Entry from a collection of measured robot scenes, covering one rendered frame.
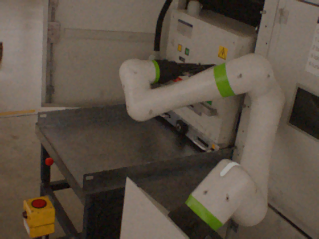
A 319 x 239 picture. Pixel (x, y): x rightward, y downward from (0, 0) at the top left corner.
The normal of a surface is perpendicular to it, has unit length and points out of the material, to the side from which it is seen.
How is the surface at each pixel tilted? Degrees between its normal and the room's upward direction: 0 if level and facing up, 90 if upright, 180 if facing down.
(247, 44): 90
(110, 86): 90
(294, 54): 90
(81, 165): 0
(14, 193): 0
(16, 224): 0
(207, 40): 90
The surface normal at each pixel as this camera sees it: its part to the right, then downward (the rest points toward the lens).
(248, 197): 0.58, 0.43
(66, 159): 0.12, -0.91
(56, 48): 0.26, 0.42
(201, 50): -0.86, 0.11
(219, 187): -0.22, -0.30
